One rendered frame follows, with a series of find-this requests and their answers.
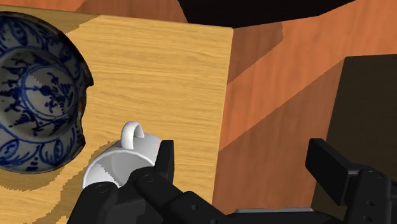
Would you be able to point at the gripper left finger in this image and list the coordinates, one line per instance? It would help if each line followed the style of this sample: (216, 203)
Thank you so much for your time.
(149, 192)

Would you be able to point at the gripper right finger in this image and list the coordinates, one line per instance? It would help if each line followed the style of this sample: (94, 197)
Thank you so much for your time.
(347, 178)

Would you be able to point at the white cup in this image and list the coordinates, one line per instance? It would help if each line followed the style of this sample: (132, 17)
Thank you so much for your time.
(124, 158)

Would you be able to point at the dark brown box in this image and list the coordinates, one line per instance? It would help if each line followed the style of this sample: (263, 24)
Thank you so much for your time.
(366, 118)

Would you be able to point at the light wooden table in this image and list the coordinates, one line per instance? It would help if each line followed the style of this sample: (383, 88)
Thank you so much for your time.
(161, 80)

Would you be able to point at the blue and white patterned bowl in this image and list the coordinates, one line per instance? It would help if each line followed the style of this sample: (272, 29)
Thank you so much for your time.
(37, 93)

